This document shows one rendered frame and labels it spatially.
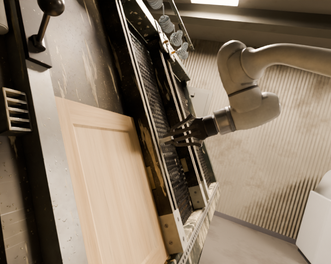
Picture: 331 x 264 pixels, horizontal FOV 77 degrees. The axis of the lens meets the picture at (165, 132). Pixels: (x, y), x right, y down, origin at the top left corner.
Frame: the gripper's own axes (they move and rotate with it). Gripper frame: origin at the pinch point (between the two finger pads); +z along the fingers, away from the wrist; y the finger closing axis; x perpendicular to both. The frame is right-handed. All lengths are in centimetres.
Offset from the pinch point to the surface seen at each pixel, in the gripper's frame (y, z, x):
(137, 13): 72, 2, -21
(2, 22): 22, 5, 52
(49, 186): -7, 4, 50
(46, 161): -3.4, 4.3, 49.3
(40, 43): 18, 2, 48
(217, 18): 164, -53, -209
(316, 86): 48, -172, -322
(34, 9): 27, 3, 46
